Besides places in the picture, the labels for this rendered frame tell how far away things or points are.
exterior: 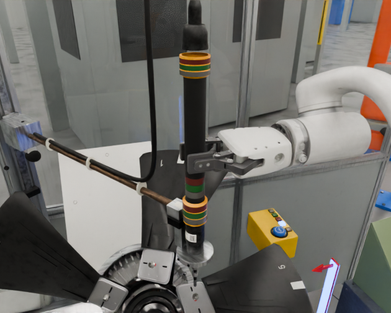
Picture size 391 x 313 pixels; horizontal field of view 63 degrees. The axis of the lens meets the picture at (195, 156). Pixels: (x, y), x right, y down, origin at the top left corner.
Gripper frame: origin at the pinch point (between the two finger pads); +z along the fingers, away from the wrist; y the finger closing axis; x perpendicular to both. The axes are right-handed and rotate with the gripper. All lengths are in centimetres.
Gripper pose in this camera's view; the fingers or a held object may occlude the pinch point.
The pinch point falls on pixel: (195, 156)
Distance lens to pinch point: 51.4
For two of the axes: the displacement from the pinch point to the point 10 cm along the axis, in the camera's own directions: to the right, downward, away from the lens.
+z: -9.5, 1.3, -2.7
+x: 0.0, -8.9, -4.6
